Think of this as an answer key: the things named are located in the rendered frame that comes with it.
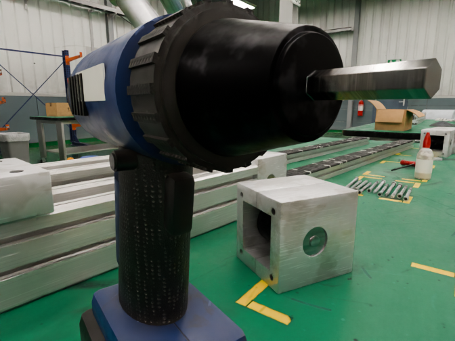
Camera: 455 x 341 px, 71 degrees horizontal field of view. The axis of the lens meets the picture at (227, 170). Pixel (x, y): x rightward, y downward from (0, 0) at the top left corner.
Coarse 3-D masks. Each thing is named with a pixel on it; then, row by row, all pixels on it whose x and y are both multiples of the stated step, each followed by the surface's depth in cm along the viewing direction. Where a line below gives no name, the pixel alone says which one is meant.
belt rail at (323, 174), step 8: (408, 144) 134; (384, 152) 111; (392, 152) 119; (352, 160) 91; (360, 160) 96; (368, 160) 101; (376, 160) 107; (328, 168) 80; (336, 168) 84; (344, 168) 88; (352, 168) 92; (312, 176) 75; (320, 176) 79; (328, 176) 81
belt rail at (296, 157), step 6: (342, 144) 130; (348, 144) 135; (354, 144) 142; (360, 144) 145; (366, 144) 151; (312, 150) 112; (318, 150) 116; (324, 150) 121; (330, 150) 123; (336, 150) 127; (288, 156) 102; (294, 156) 104; (300, 156) 108; (306, 156) 110; (312, 156) 113; (288, 162) 102
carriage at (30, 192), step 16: (0, 160) 34; (16, 160) 35; (0, 176) 27; (16, 176) 27; (32, 176) 28; (48, 176) 29; (0, 192) 27; (16, 192) 28; (32, 192) 29; (48, 192) 29; (0, 208) 27; (16, 208) 28; (32, 208) 29; (48, 208) 30
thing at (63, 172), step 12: (108, 156) 62; (48, 168) 54; (60, 168) 50; (72, 168) 50; (84, 168) 51; (96, 168) 53; (108, 168) 54; (60, 180) 49; (72, 180) 51; (84, 180) 52
